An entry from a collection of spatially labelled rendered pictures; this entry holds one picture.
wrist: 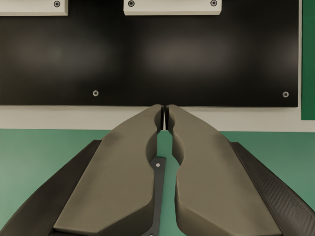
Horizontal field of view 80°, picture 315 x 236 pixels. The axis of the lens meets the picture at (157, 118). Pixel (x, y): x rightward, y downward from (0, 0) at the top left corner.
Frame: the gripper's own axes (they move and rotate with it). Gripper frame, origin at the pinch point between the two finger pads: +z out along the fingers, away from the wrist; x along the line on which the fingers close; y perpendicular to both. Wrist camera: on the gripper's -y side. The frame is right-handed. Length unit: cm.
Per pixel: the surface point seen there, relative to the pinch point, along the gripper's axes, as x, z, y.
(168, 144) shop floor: 3, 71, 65
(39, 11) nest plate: -19.5, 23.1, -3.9
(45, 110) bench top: -20.4, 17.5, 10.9
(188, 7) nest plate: 3.6, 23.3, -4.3
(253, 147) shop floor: 51, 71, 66
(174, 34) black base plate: 1.6, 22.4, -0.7
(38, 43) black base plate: -20.5, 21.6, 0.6
